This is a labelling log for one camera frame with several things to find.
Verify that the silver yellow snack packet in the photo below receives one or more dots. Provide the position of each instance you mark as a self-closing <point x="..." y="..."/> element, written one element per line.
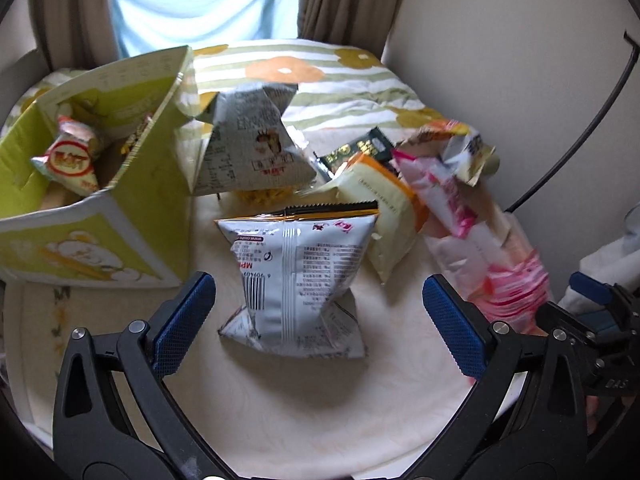
<point x="470" y="152"/>

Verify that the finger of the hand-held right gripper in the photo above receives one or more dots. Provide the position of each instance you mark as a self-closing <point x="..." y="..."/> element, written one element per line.
<point x="565" y="317"/>
<point x="590" y="286"/>

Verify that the pink white snack packet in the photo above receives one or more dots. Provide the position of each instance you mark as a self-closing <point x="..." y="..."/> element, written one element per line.
<point x="460" y="210"/>

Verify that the person's right hand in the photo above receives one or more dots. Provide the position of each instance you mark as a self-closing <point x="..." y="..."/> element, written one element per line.
<point x="593" y="412"/>

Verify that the grey printed snack packet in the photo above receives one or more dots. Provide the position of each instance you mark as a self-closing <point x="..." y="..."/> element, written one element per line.
<point x="250" y="140"/>

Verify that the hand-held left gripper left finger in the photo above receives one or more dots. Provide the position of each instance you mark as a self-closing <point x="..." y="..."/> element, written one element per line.
<point x="182" y="325"/>

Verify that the green cardboard box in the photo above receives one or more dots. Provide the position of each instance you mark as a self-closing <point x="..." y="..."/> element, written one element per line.
<point x="140" y="200"/>

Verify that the clear bag of yellow twists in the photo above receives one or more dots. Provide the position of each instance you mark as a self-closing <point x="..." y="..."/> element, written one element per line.
<point x="265" y="196"/>

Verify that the white cloth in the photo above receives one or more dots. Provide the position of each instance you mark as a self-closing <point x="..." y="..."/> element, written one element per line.
<point x="607" y="260"/>

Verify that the cream leaf print mattress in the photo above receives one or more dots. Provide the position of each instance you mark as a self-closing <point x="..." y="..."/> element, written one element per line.
<point x="400" y="385"/>

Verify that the brown curtain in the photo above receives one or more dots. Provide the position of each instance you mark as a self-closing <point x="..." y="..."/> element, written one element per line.
<point x="75" y="5"/>
<point x="345" y="0"/>

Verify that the silver chip bag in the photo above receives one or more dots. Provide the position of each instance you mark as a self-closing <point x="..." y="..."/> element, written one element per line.
<point x="295" y="280"/>

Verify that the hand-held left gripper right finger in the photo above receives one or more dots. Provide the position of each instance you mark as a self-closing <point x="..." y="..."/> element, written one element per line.
<point x="452" y="330"/>

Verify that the red yellow label snack packet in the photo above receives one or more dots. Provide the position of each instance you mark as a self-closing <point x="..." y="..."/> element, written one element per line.
<point x="70" y="160"/>

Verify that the light blue window cloth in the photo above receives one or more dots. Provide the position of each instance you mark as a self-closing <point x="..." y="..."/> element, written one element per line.
<point x="200" y="5"/>

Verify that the white orange snack packet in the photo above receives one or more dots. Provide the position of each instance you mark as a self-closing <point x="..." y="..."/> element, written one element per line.
<point x="385" y="210"/>

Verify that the dark green cracker packet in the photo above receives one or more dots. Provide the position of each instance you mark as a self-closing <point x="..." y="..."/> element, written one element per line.
<point x="350" y="152"/>

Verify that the floral striped blanket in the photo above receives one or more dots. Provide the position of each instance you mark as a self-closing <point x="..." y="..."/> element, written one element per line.
<point x="320" y="90"/>

